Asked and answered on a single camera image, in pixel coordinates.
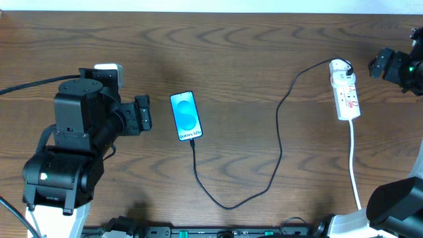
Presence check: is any blue Samsung Galaxy smartphone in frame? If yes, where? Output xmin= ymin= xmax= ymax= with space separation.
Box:
xmin=170 ymin=91 xmax=203 ymax=141

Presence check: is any black USB charging cable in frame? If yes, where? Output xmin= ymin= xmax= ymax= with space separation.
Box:
xmin=189 ymin=57 xmax=354 ymax=211

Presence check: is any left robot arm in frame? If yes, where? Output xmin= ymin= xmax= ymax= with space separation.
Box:
xmin=22 ymin=63 xmax=152 ymax=237

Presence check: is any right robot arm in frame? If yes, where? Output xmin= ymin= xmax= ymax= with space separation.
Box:
xmin=315 ymin=28 xmax=422 ymax=237

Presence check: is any white USB charger plug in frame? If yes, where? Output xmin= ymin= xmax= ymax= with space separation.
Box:
xmin=329 ymin=58 xmax=354 ymax=76

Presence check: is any white power strip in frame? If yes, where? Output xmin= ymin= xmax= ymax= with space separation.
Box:
xmin=330 ymin=71 xmax=361 ymax=121

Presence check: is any white power strip cord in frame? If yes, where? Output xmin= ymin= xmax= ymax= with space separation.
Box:
xmin=348 ymin=119 xmax=363 ymax=211

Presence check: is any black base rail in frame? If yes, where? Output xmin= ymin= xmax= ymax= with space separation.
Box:
xmin=81 ymin=216 xmax=313 ymax=238

